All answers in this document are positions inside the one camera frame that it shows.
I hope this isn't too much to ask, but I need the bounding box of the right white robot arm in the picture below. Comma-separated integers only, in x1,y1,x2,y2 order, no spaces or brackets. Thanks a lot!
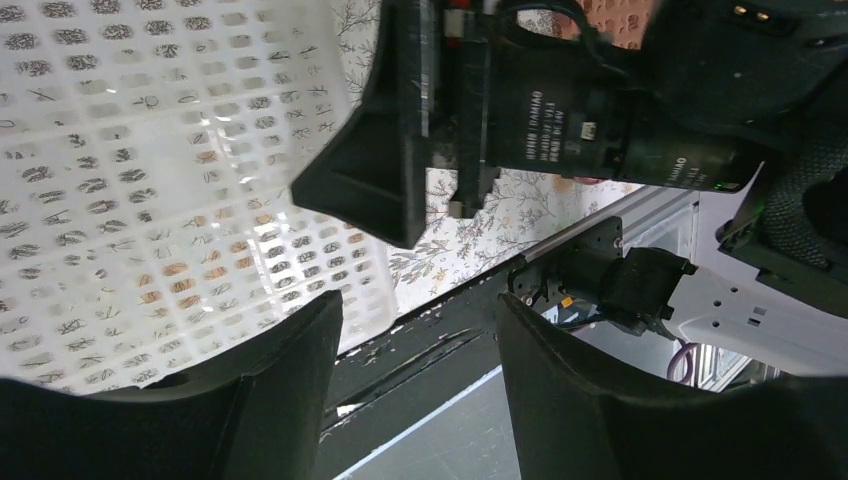
291,1,847,372

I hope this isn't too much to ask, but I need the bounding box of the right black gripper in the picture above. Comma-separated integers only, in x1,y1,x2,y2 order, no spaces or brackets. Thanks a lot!
420,0,664,220

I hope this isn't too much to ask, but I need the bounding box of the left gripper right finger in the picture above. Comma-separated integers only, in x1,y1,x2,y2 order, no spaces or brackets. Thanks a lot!
496,294,847,479

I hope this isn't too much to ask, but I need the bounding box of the white plastic basket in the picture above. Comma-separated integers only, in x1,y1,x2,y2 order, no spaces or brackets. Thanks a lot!
1,1,397,395

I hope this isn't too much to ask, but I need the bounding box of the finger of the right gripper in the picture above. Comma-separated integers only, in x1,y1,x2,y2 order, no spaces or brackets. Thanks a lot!
291,1,431,249

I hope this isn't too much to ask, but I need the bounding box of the floral table mat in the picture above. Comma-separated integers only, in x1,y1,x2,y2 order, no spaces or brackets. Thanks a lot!
328,0,640,314

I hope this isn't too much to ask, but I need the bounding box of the pink plastic basket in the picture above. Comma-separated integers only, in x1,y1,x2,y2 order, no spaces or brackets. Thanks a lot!
518,0,655,50

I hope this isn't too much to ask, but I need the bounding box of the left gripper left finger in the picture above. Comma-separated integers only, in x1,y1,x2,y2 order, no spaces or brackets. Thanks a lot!
1,290,343,479

